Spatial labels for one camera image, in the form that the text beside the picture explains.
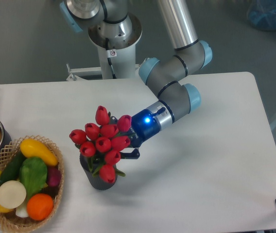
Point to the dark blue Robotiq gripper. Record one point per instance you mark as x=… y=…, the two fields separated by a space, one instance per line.
x=143 y=126

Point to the red tulip bouquet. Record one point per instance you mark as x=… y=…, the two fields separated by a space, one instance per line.
x=100 y=144

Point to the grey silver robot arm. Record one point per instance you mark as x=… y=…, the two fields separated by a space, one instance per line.
x=174 y=100

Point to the dark grey ribbed vase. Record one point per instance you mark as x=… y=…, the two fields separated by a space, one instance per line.
x=96 y=182

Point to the purple toy radish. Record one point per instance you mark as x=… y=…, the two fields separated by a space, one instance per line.
x=53 y=177

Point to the yellow toy squash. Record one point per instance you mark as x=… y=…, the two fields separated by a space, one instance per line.
x=34 y=148

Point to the green toy lettuce leaf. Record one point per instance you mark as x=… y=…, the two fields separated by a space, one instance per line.
x=33 y=175

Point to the orange toy fruit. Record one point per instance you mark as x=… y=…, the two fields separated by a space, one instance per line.
x=39 y=206

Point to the woven wicker basket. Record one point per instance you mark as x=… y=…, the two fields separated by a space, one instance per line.
x=9 y=222

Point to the dark green toy cucumber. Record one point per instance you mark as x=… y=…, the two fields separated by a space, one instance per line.
x=11 y=171

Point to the white green toy leek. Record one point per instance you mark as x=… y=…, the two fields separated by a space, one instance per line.
x=21 y=211

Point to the white toy onion slice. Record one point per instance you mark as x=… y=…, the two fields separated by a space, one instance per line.
x=12 y=194

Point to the blue plastic bag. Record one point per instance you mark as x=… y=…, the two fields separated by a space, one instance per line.
x=262 y=14

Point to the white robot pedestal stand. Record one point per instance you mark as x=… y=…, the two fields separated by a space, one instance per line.
x=116 y=47

